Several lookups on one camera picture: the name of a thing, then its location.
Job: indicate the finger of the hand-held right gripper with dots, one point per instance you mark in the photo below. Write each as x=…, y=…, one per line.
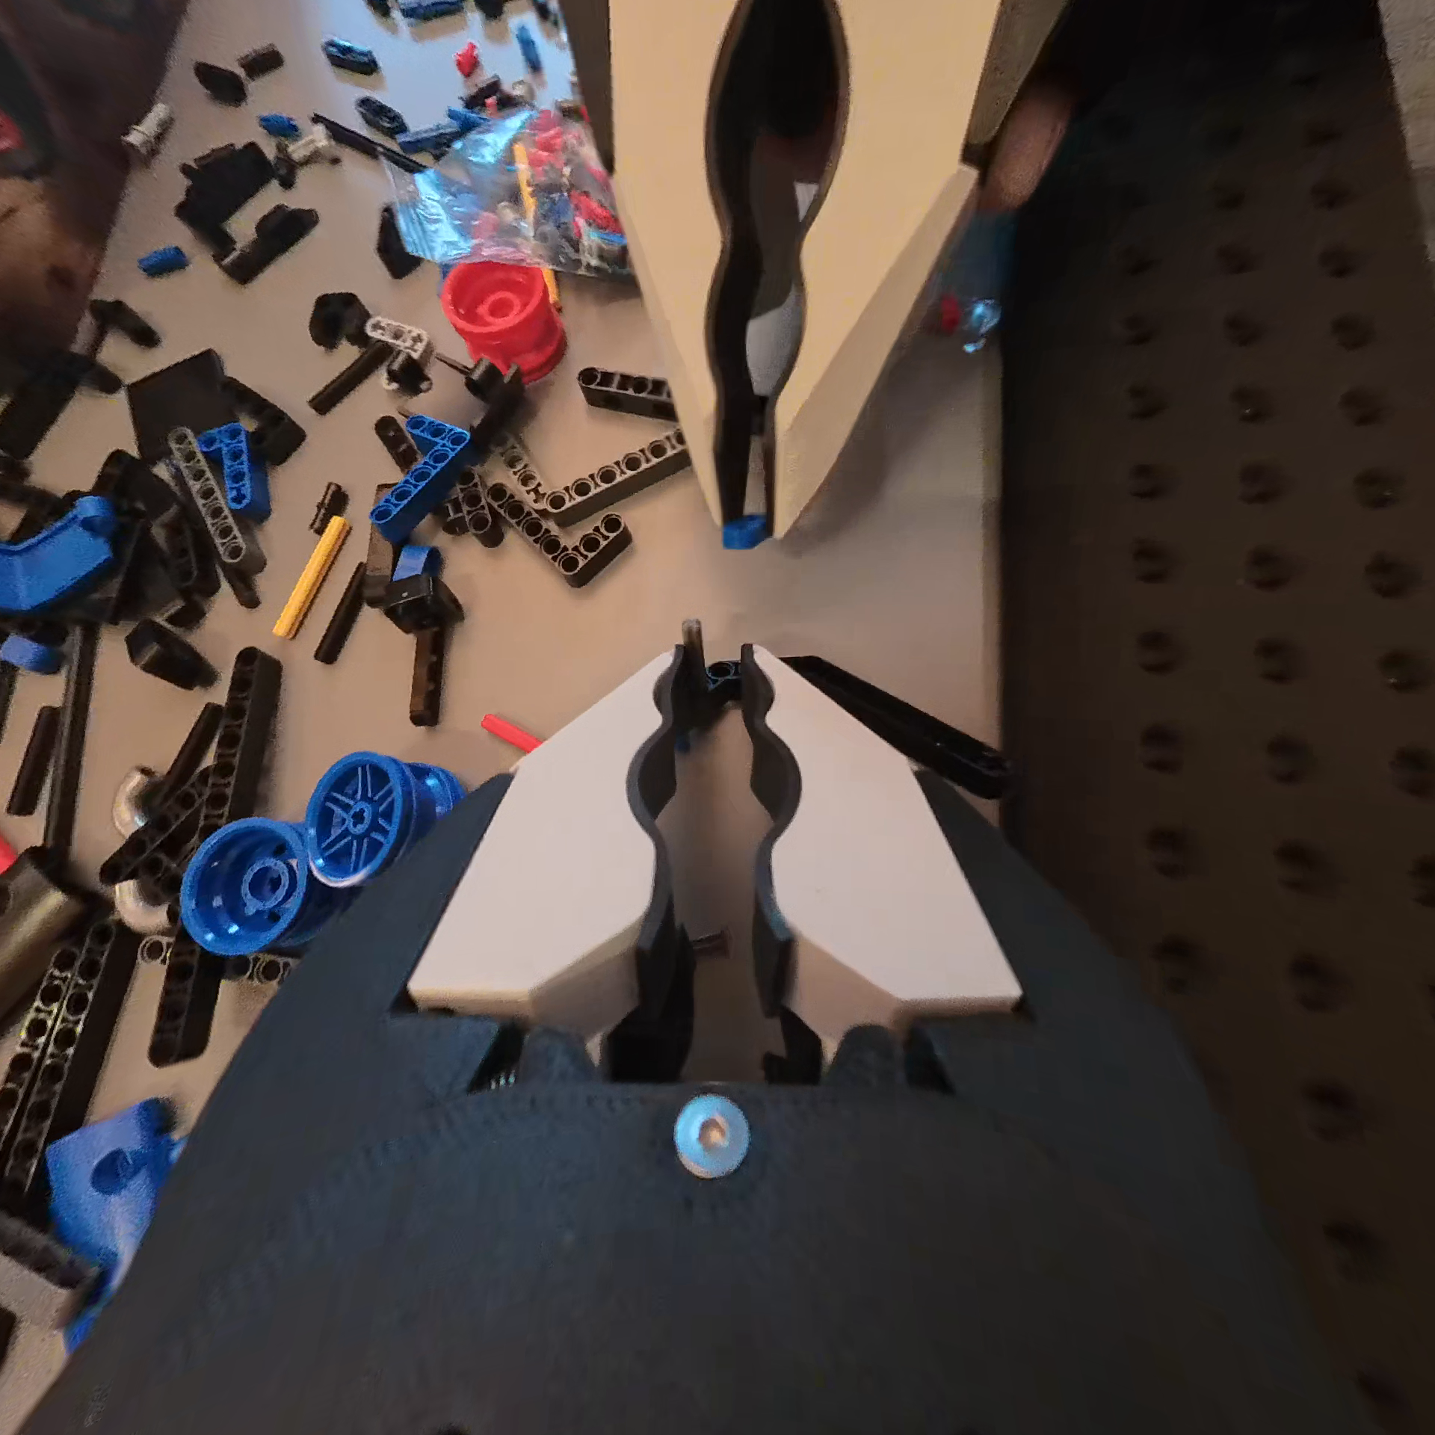
x=662, y=168
x=897, y=168

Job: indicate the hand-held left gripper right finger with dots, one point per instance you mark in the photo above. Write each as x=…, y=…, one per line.
x=897, y=898

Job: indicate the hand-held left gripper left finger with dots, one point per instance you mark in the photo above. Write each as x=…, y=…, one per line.
x=527, y=898

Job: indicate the clear bag of mixed parts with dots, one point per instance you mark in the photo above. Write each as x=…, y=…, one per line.
x=516, y=190

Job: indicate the black bent long beam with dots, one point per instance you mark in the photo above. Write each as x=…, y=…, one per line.
x=897, y=718

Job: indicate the pile of black toy beams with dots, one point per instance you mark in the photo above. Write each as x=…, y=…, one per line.
x=224, y=696

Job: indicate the small blue thin link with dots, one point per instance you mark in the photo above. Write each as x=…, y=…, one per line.
x=745, y=534

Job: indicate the blue curved panel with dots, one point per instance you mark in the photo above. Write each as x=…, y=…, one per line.
x=111, y=1178

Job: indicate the person's right hand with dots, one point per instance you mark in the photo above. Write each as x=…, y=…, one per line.
x=1025, y=146

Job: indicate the red axle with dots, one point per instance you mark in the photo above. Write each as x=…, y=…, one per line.
x=509, y=732

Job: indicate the blue spoked toy wheel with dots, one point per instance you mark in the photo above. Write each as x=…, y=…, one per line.
x=364, y=819

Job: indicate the brown axle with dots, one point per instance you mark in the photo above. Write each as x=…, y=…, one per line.
x=713, y=944

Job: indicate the red toy wheel hub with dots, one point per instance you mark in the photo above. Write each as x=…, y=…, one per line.
x=499, y=320

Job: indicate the black T-shaped axle piece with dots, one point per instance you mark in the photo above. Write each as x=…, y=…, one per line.
x=424, y=650

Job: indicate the black curved slope piece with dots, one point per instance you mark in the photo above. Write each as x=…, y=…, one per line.
x=398, y=242

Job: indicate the black hinged panel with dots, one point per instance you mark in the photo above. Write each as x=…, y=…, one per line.
x=494, y=392

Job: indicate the blue toy wheel hub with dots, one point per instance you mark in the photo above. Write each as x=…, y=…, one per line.
x=241, y=886

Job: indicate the long black axle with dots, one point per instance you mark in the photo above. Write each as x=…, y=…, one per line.
x=369, y=144

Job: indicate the light grey cross-hole L-beam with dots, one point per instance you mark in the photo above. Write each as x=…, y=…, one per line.
x=398, y=337

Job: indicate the short black axle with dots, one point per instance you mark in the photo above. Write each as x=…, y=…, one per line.
x=347, y=377
x=340, y=612

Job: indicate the small blue connector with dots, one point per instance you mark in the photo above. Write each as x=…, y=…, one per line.
x=417, y=564

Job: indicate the grey connector pin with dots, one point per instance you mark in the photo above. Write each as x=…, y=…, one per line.
x=146, y=129
x=304, y=146

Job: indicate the dark grey L-beam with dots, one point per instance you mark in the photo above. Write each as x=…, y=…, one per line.
x=337, y=320

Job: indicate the short yellow axle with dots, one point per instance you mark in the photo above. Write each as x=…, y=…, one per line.
x=311, y=578

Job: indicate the grey curved tube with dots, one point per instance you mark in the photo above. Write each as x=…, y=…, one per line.
x=135, y=799
x=140, y=908

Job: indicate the blue angled beam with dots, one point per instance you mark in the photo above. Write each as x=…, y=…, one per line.
x=421, y=471

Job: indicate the black dimpled pad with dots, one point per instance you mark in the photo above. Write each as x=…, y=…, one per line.
x=1234, y=674

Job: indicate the black beam with blue pin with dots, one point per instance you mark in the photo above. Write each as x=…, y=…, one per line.
x=241, y=213

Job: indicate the black curved panel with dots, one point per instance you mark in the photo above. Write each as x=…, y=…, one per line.
x=40, y=930

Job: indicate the blue connector pin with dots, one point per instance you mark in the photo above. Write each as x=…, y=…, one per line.
x=163, y=260

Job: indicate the grey seven-hole beam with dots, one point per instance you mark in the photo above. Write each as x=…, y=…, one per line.
x=207, y=494

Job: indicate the small blue L-beam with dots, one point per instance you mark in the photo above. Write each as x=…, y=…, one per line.
x=241, y=465

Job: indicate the black flat square tile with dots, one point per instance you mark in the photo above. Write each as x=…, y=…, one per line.
x=180, y=399

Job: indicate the black bent crank piece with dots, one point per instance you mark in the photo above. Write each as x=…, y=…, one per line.
x=118, y=325

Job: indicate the black toy set box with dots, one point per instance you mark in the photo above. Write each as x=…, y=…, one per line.
x=67, y=112

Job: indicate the blue fender bracket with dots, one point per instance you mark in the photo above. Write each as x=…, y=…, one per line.
x=57, y=556

